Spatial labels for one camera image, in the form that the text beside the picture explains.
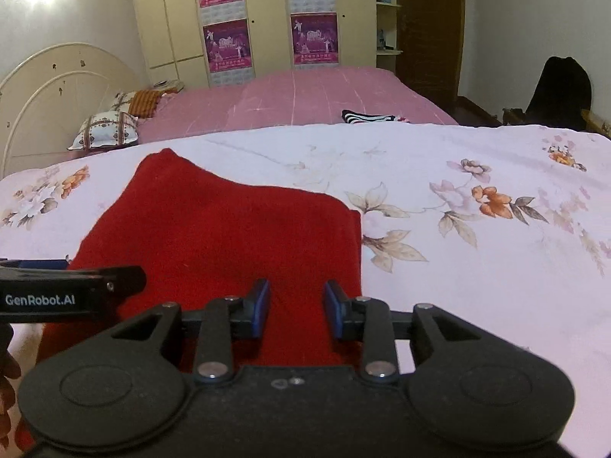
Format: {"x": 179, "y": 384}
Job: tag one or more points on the dark wooden door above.
{"x": 429, "y": 33}

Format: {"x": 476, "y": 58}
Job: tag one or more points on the pink bedspread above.
{"x": 296, "y": 100}

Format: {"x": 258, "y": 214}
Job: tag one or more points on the small patterned pillow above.
{"x": 125, "y": 101}

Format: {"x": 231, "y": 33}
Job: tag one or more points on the black bag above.
{"x": 558, "y": 95}

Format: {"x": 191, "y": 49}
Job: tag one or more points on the black white striped cloth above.
{"x": 370, "y": 117}

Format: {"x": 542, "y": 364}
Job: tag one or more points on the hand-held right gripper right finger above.
{"x": 334, "y": 310}

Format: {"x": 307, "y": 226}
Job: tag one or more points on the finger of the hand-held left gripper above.
{"x": 38, "y": 264}

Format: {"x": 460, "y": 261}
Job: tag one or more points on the cream corner shelf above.
{"x": 387, "y": 19}

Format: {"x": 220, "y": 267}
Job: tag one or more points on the red knit garment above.
{"x": 215, "y": 229}

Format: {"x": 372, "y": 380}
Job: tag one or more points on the cream arched headboard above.
{"x": 43, "y": 100}

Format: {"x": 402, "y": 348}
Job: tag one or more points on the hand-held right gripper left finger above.
{"x": 260, "y": 307}

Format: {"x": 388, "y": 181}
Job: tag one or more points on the cream wardrobe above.
{"x": 267, "y": 9}

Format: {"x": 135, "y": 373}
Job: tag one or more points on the person's left hand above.
{"x": 5, "y": 381}

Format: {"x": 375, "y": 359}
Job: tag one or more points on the orange striped cushion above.
{"x": 145, "y": 102}

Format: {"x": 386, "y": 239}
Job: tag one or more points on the floral white bedsheet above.
{"x": 477, "y": 257}

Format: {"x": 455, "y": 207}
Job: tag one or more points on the patterned white pillow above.
{"x": 105, "y": 131}

